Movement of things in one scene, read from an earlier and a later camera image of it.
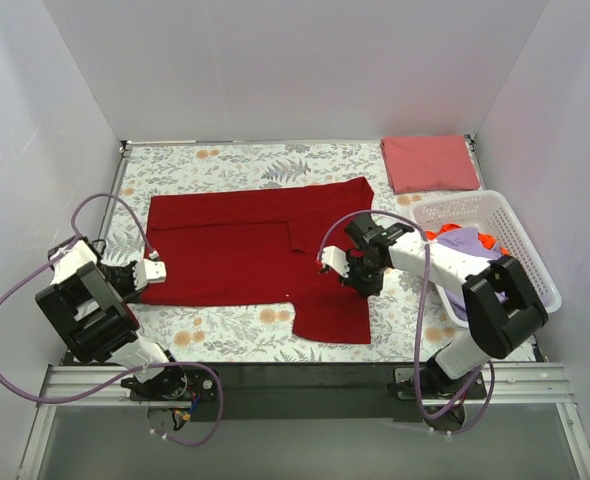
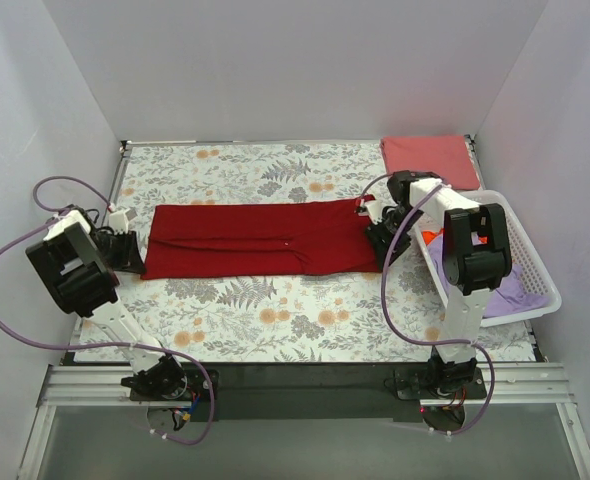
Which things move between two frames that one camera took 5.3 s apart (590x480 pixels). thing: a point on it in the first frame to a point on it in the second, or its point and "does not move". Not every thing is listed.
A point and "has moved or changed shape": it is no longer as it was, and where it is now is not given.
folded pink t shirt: (428, 163) does not move
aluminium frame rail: (508, 384) does not move
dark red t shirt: (260, 246) has moved or changed shape
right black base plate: (436, 384) does not move
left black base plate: (173, 384) does not move
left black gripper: (128, 279) to (129, 251)
